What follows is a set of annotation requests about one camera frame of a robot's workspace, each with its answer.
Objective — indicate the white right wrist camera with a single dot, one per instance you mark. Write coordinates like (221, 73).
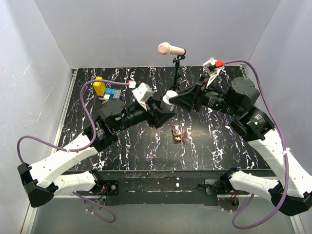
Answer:
(213, 67)

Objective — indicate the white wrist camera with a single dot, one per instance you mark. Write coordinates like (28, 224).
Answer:
(213, 67)
(142, 93)

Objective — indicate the pink microphone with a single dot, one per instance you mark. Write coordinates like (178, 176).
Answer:
(166, 49)

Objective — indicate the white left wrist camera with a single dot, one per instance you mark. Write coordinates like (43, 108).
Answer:
(142, 93)

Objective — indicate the black microphone tripod stand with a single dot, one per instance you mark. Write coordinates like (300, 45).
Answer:
(176, 61)

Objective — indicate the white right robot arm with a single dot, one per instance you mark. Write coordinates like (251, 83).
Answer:
(293, 185)

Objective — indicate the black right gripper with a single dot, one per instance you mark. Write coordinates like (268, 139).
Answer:
(191, 95)

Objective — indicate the brown weekly pill organizer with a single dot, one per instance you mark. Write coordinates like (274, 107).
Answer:
(178, 134)

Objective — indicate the yellow toy brick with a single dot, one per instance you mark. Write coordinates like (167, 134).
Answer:
(99, 87)

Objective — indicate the light blue toy brick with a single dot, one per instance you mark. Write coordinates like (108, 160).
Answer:
(110, 94)

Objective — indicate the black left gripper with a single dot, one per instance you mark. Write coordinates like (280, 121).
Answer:
(158, 116)

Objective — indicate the white pill bottle blue label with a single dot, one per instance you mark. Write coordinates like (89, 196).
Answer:
(168, 100)

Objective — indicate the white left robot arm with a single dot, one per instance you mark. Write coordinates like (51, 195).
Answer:
(45, 179)

